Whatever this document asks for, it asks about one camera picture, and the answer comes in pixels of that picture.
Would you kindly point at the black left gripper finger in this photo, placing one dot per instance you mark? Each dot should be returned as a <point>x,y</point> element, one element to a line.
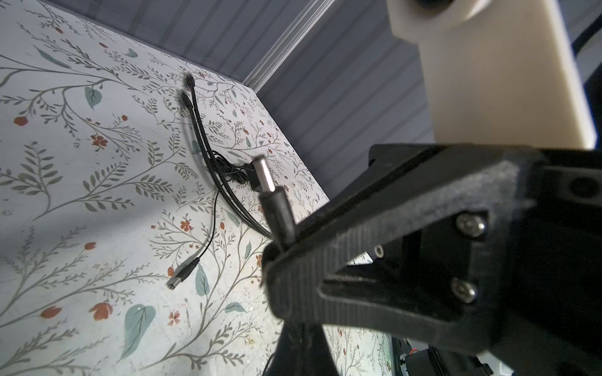
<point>302,349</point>

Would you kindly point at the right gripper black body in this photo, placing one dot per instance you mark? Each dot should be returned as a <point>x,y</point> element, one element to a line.
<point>551,318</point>

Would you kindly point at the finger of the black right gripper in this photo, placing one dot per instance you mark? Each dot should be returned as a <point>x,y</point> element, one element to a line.
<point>418,248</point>

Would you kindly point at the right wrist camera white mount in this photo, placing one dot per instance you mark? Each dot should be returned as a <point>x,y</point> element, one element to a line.
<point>497,72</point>

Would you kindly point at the black power adapter with cable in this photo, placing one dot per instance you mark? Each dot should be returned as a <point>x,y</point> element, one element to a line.
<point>279,217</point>

